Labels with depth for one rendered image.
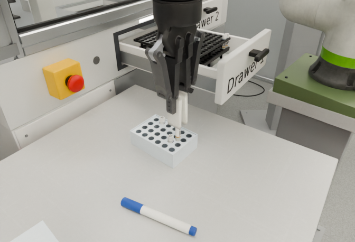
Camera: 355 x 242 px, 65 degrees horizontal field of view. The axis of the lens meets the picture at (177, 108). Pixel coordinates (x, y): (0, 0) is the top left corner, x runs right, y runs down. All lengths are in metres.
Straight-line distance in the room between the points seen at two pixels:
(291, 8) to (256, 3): 1.63
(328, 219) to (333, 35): 0.98
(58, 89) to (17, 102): 0.09
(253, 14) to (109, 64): 1.88
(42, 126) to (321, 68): 0.76
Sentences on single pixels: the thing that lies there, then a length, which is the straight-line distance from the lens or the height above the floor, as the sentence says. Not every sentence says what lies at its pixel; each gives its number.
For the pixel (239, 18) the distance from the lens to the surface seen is 2.61.
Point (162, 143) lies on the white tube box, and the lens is 0.58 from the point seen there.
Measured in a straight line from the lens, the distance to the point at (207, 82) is 0.67.
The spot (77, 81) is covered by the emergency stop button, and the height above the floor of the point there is 0.88.
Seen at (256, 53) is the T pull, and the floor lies 0.91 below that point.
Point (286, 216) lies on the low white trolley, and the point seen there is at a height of 0.76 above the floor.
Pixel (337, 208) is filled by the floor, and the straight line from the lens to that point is 1.67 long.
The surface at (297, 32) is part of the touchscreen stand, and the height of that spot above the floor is 0.70.
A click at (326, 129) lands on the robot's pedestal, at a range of 0.92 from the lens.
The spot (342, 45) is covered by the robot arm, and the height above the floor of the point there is 0.91.
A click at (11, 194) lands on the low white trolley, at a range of 0.61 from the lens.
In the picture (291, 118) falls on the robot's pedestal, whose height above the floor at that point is 0.67.
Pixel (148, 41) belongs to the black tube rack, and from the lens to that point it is 0.82.
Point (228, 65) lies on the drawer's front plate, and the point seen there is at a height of 0.92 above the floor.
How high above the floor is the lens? 1.17
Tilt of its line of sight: 33 degrees down
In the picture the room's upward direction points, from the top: straight up
